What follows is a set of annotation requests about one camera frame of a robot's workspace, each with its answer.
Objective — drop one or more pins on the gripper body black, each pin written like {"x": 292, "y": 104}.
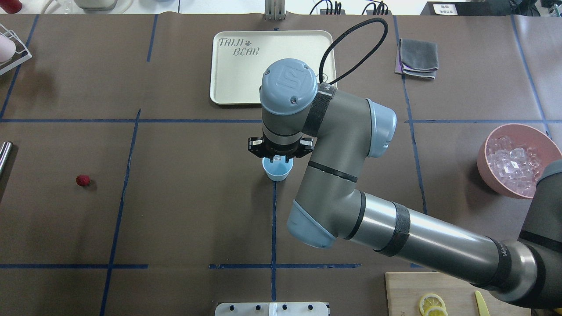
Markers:
{"x": 256, "y": 146}

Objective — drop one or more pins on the light blue cup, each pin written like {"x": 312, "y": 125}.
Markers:
{"x": 278, "y": 167}

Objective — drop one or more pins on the steel muddler black tip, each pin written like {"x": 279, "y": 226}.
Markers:
{"x": 4, "y": 155}

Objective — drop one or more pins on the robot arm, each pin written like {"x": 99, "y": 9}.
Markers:
{"x": 340, "y": 131}

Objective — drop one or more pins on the white cup rack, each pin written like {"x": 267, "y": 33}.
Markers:
{"x": 21, "y": 55}

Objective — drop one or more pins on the ice cubes in bowl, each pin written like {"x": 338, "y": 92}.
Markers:
{"x": 516, "y": 165}

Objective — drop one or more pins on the cream bear tray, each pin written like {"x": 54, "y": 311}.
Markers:
{"x": 239, "y": 59}

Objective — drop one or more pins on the red strawberry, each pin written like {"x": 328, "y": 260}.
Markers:
{"x": 83, "y": 180}

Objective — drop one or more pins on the grey folded cloth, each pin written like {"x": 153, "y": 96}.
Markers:
{"x": 417, "y": 58}

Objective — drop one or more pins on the lemon slices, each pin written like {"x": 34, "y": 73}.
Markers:
{"x": 432, "y": 304}

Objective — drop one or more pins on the pink bowl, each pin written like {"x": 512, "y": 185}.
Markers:
{"x": 548, "y": 152}

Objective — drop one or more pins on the yellow plastic knife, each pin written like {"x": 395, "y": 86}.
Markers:
{"x": 481, "y": 304}

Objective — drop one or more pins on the aluminium frame post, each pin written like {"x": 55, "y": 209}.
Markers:
{"x": 275, "y": 10}

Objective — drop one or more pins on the white pedestal column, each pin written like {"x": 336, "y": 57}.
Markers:
{"x": 273, "y": 309}

